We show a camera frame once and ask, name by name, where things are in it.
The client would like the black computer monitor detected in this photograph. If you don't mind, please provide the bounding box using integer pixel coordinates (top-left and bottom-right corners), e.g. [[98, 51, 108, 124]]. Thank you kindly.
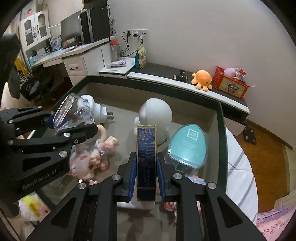
[[60, 11, 82, 49]]

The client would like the black floor scale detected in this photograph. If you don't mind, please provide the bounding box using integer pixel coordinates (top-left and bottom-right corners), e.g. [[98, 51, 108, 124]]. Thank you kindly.
[[243, 126, 257, 145]]

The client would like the pink pig doll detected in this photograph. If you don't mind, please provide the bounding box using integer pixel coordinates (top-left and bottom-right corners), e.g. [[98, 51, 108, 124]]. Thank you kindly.
[[68, 125, 119, 181]]

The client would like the snack bag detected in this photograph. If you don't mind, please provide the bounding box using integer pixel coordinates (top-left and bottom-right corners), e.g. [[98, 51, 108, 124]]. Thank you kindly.
[[134, 45, 147, 69]]

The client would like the pink brick toy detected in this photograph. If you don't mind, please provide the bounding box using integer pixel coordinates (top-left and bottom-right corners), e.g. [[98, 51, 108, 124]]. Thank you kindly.
[[164, 176, 206, 216]]

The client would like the black subwoofer speaker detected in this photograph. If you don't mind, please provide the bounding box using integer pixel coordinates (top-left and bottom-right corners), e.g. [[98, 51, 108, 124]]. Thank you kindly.
[[82, 0, 107, 9]]

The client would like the white plug adapter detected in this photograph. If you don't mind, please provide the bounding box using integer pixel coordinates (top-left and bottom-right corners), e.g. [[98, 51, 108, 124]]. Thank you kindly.
[[82, 95, 114, 124]]

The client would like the white glass cabinet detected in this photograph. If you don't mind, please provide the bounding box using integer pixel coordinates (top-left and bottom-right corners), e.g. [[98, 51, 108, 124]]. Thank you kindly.
[[20, 10, 51, 51]]

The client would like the orange octopus plush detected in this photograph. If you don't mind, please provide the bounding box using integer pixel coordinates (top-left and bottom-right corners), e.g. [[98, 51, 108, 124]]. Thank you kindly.
[[191, 70, 212, 91]]

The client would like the black office chair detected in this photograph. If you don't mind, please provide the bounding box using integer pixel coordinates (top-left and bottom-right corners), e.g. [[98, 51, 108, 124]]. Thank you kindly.
[[8, 57, 55, 103]]

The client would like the pink black storage box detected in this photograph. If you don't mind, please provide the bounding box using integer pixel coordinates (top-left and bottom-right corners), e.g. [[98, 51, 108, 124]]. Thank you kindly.
[[21, 75, 230, 241]]

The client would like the white desk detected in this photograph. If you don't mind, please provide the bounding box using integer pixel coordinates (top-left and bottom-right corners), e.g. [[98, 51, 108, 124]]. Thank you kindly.
[[32, 36, 115, 85]]

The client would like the pink plush in crate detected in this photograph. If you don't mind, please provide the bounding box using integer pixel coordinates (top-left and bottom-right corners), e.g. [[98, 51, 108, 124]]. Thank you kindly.
[[223, 67, 238, 79]]

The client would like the red capped bottle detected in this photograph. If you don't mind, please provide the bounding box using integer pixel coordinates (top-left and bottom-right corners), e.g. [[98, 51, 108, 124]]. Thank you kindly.
[[110, 39, 120, 62]]

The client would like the yellow highlighter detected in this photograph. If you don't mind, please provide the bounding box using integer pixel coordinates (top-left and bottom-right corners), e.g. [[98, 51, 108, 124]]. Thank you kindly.
[[19, 194, 51, 221]]

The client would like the white usb charger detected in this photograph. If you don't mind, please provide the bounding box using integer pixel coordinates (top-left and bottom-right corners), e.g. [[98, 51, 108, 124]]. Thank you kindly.
[[117, 201, 155, 210]]

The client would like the striped white table cloth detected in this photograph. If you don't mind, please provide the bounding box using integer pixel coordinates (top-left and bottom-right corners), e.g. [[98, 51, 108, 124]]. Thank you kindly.
[[226, 129, 258, 223]]

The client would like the teal egg case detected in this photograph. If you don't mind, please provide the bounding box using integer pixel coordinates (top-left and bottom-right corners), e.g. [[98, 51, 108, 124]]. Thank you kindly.
[[168, 123, 208, 174]]

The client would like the white robot figurine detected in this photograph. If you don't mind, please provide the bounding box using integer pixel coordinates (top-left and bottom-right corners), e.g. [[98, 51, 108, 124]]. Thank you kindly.
[[134, 98, 173, 146]]

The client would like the black computer tower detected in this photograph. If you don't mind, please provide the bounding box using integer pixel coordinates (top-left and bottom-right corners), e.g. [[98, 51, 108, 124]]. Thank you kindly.
[[79, 8, 110, 44]]

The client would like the red toy crate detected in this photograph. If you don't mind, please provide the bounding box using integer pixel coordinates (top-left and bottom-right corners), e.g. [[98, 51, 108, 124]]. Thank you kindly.
[[213, 66, 249, 99]]

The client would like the low tv bench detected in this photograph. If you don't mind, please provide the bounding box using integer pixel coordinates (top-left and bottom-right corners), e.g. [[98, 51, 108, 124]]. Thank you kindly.
[[99, 58, 250, 136]]

